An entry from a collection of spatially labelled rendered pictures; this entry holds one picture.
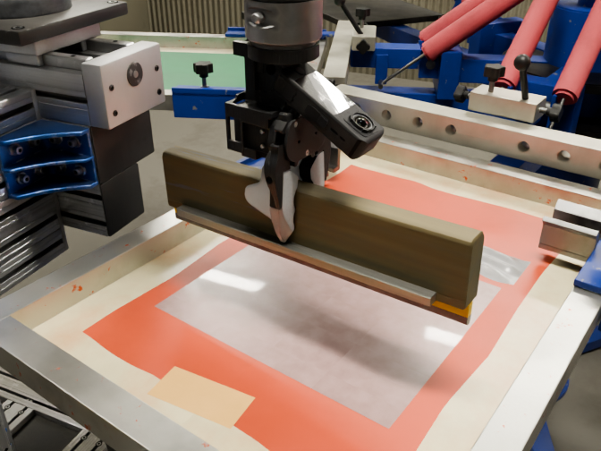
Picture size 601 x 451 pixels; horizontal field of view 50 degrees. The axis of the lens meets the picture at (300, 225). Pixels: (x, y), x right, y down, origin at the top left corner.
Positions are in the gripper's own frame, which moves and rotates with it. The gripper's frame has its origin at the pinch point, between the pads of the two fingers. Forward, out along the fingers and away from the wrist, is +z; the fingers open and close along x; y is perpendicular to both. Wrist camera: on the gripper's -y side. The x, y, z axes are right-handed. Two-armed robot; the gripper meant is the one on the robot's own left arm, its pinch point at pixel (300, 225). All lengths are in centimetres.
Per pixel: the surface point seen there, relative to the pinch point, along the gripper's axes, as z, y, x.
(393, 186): 13.8, 9.2, -40.0
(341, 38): 5, 56, -94
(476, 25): -2, 20, -97
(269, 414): 13.7, -6.3, 13.9
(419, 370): 13.7, -15.6, -1.0
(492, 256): 13.3, -13.4, -27.8
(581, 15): -5, 0, -109
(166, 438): 10.2, -2.7, 24.2
